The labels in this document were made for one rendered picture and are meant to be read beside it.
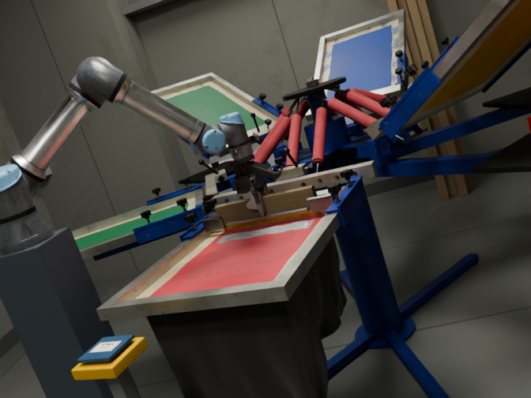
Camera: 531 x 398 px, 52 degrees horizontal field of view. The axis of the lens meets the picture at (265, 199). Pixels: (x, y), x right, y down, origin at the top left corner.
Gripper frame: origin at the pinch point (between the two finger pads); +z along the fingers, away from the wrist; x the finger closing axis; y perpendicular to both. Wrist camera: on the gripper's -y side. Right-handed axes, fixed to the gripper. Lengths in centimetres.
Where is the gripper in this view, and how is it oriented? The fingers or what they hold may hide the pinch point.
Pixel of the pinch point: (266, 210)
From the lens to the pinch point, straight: 189.6
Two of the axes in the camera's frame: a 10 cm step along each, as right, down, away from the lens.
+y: -8.8, 1.8, 4.5
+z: 3.0, 9.3, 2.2
